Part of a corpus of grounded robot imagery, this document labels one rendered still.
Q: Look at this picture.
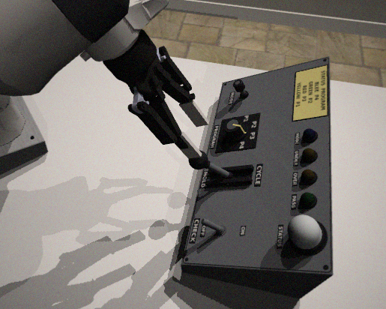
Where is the dark grey control console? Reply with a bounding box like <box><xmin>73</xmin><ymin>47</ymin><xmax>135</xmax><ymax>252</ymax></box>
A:
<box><xmin>181</xmin><ymin>56</ymin><xmax>334</xmax><ymax>299</ymax></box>

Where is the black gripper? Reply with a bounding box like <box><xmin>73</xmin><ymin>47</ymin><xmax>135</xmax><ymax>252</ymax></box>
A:
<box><xmin>103</xmin><ymin>29</ymin><xmax>209</xmax><ymax>159</ymax></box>

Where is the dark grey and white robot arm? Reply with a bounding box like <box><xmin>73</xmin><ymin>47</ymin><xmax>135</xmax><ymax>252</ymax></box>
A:
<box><xmin>0</xmin><ymin>0</ymin><xmax>169</xmax><ymax>146</ymax></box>

